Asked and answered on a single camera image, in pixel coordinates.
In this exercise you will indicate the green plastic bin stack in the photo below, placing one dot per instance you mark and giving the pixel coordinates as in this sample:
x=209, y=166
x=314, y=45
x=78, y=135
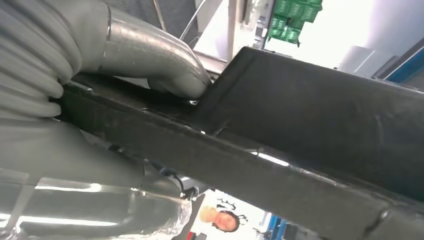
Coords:
x=291, y=20

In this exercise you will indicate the blue metal shelf rack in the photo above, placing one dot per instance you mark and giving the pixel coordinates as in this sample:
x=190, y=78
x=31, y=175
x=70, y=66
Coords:
x=410, y=66

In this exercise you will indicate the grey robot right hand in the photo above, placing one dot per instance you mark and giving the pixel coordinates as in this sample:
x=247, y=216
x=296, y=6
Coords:
x=66, y=198

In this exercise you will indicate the person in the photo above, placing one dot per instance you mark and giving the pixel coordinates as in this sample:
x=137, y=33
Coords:
x=227, y=222

